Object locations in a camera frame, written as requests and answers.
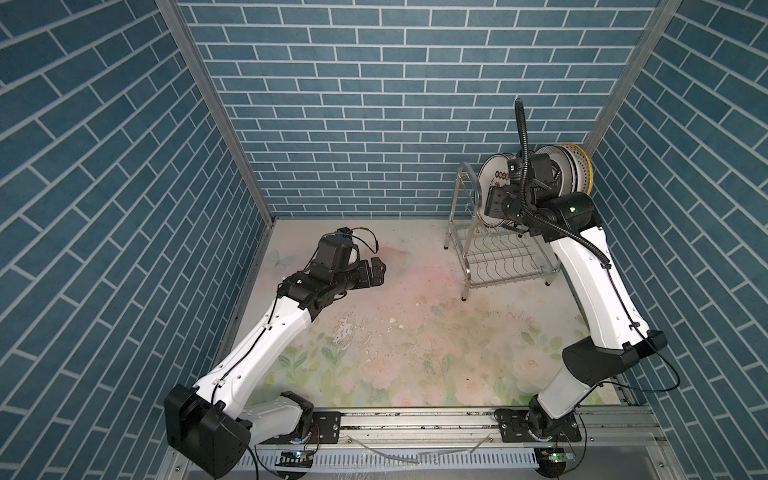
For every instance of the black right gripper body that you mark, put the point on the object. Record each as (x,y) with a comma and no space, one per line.
(497,206)

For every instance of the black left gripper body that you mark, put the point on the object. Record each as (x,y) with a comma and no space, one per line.
(359,278)

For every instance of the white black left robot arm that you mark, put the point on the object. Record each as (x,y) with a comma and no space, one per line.
(208,422)

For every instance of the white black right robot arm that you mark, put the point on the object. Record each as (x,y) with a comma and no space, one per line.
(618,336)

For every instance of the stainless steel dish rack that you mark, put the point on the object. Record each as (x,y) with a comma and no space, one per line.
(492,254)

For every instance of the white plates stack middle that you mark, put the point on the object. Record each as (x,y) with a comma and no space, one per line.
(561,166)

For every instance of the yellow rimmed rear plate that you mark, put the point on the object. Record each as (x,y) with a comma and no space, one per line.
(583,175)

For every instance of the left base circuit board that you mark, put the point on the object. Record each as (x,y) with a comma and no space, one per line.
(295,459)

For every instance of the base circuit board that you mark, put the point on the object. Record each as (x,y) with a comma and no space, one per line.
(295,459)
(552,462)

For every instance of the right base circuit board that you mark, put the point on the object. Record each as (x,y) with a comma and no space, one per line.
(552,462)

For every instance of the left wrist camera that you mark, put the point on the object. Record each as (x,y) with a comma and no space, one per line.
(337,250)

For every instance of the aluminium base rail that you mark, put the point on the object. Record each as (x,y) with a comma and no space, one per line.
(609,442)

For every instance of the aluminium right corner post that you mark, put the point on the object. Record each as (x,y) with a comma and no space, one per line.
(640,54)

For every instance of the aluminium corner post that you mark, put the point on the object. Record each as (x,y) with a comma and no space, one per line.
(640,54)
(182,35)

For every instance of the aluminium left corner post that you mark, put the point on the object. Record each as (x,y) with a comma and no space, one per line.
(182,35)

